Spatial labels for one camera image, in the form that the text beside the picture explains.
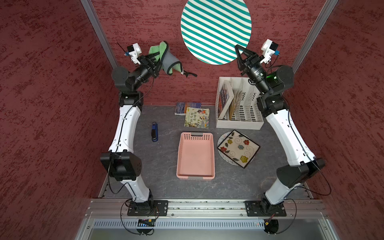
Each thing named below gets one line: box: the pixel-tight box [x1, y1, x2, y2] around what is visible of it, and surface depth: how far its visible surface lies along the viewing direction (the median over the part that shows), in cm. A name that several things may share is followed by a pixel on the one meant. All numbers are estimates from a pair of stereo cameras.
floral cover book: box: [184, 107, 210, 129], surface depth 113 cm
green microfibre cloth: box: [149, 41, 183, 76], surface depth 58 cm
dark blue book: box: [174, 102, 202, 116], surface depth 123 cm
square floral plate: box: [217, 129, 261, 169], surface depth 97 cm
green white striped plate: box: [180, 0, 252, 65], surface depth 52 cm
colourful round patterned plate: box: [217, 131, 241, 166], surface depth 94 cm
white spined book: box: [217, 80, 235, 120], surface depth 103 cm
